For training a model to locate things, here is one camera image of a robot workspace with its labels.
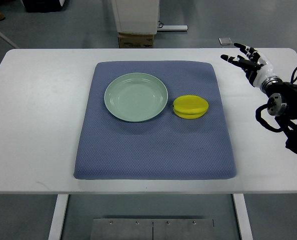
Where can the white floor rail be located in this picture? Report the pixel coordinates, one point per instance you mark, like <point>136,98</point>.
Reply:
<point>172,28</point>

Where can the black object top left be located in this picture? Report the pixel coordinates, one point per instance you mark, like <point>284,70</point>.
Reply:
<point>43,6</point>

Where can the blue quilted mat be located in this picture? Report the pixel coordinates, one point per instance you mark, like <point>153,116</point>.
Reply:
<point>166,147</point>

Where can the pale green plate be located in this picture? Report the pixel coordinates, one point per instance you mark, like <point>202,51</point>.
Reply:
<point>136,97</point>

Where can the white table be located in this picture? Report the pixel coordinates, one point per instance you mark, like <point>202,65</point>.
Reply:
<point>43,99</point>

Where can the metal base plate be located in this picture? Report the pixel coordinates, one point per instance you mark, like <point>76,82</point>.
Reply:
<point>152,229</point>

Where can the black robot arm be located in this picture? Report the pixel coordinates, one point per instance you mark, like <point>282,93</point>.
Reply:
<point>282,105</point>

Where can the cardboard box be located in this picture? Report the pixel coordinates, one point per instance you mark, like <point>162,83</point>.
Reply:
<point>135,41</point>

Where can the small grey floor plate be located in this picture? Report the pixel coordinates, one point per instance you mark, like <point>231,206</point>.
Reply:
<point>225,41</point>

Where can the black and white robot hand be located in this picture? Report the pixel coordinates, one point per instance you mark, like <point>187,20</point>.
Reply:
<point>256,67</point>

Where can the white cabinet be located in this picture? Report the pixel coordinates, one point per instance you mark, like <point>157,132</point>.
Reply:
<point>136,16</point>

